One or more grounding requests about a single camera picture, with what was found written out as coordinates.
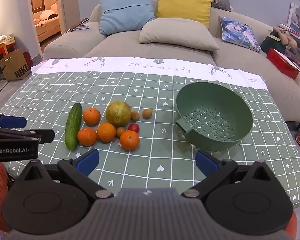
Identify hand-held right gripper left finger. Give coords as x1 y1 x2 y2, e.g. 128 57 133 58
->
14 149 114 199

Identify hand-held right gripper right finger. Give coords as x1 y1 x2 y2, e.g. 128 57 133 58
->
181 150 280 198

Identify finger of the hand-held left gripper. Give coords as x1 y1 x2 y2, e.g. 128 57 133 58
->
0 126 55 145
0 114 27 129

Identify orange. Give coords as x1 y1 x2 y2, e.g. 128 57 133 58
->
83 107 101 126
97 122 116 143
119 131 141 151
77 128 98 147

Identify green cucumber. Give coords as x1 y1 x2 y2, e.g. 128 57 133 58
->
65 102 83 151

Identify green colander bowl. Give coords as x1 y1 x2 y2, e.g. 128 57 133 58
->
175 82 253 152

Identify brown paper bag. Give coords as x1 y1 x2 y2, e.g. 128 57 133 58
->
0 49 32 81

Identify large yellow-green pomelo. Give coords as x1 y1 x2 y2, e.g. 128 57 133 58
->
105 101 132 127

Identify green checked tablecloth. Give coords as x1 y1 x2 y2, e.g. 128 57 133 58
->
0 57 300 209

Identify bed with white bedding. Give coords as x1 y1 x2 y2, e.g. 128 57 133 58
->
33 2 61 43

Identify beige sofa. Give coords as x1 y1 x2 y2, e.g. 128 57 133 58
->
43 0 300 130

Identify beige pillow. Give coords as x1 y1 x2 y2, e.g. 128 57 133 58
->
139 18 220 51

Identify blue printed pillow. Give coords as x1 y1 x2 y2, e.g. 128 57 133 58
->
219 15 262 52

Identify dark green bag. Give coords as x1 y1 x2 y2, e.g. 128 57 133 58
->
260 31 288 54

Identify beige plush toy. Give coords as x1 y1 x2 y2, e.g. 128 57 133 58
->
274 26 298 52

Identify light blue pillow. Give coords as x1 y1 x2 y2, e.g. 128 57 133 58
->
99 0 156 35

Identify yellow pillow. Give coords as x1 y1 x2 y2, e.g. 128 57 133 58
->
156 0 213 28

